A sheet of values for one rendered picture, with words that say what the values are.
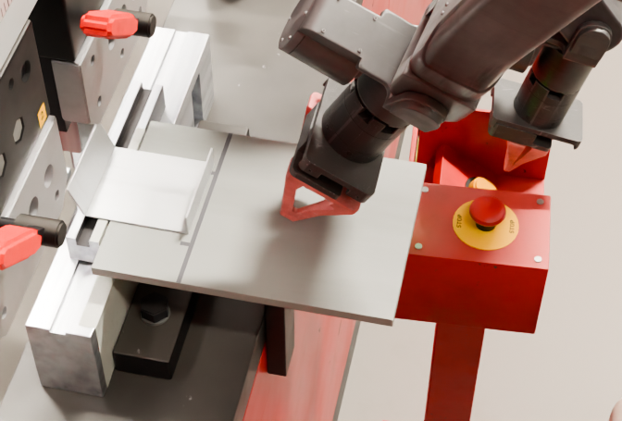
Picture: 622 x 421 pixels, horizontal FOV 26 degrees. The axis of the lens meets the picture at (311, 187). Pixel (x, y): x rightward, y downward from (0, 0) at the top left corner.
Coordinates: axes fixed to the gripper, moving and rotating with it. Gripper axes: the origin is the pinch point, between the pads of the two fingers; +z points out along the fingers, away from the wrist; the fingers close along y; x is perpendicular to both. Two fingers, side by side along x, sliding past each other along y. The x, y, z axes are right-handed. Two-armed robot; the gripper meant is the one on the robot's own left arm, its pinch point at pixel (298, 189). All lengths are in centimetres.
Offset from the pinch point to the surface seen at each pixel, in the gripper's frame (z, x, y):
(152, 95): 11.3, -13.1, -11.5
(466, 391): 45, 45, -23
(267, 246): 3.8, 0.1, 4.2
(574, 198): 74, 78, -98
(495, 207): 11.0, 25.7, -21.2
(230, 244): 5.5, -2.7, 4.7
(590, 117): 73, 78, -119
